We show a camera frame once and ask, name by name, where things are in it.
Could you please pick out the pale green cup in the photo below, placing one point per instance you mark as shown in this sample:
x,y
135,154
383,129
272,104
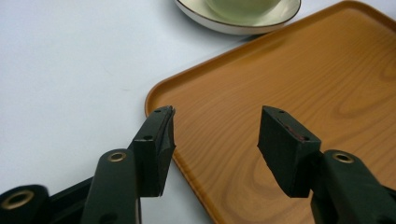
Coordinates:
x,y
241,6

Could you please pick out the white saucer with dark rim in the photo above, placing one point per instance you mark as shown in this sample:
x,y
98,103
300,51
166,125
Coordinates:
x,y
280,17

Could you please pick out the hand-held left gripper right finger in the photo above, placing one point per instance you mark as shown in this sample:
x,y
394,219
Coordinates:
x,y
289,155

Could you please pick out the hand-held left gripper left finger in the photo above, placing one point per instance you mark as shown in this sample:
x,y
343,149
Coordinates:
x,y
152,155

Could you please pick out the wooden tray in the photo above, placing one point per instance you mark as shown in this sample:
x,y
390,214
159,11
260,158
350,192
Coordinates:
x,y
249,102

